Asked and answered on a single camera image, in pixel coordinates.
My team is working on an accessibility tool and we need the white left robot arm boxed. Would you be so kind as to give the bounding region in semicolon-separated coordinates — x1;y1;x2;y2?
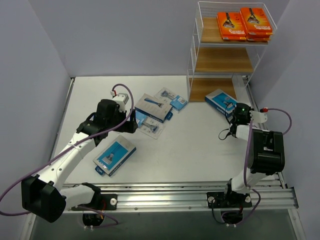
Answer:
21;93;138;223

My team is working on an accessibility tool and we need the white wire wooden shelf rack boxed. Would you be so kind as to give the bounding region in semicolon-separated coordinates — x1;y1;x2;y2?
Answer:
186;1;277;102

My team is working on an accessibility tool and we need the clear blister razor pack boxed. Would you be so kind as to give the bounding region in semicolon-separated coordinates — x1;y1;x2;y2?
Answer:
135;111;165;140
154;87;188;112

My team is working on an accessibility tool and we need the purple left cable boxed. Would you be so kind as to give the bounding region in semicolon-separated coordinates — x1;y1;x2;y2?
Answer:
0;83;136;229

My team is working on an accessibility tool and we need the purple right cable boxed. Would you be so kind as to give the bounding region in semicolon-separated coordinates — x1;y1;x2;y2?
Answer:
239;107;293;226

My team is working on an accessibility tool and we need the Harry's box upper white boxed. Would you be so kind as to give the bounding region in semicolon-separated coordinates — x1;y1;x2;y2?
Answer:
134;93;173;123

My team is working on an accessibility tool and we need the clear blister razor pack left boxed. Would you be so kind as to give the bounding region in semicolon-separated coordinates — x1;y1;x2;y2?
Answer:
135;111;165;140

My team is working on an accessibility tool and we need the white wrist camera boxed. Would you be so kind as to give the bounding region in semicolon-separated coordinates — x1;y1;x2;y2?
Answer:
249;108;269;124
110;90;129;113

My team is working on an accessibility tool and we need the grey blue Harry's box left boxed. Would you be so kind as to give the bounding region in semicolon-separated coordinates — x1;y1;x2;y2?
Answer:
93;135;137;177

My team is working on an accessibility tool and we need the orange Gillette box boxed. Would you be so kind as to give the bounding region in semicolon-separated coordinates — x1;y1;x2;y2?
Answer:
216;11;247;41
240;7;273;36
246;34;271;42

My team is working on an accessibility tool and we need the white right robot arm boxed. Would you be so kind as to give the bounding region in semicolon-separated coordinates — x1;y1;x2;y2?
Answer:
207;103;285;209

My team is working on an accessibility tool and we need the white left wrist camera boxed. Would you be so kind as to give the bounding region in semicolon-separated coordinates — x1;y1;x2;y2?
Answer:
110;90;129;113

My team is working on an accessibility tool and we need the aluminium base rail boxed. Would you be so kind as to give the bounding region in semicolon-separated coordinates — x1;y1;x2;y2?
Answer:
56;181;298;213

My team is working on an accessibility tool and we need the purple cable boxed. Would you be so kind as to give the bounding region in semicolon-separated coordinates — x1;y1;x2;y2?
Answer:
239;107;293;226
0;83;136;229

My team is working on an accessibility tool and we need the clear blister razor pack top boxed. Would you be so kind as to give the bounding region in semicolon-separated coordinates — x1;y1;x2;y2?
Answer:
154;87;188;112

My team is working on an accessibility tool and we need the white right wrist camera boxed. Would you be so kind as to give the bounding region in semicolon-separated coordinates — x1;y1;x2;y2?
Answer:
249;108;269;124

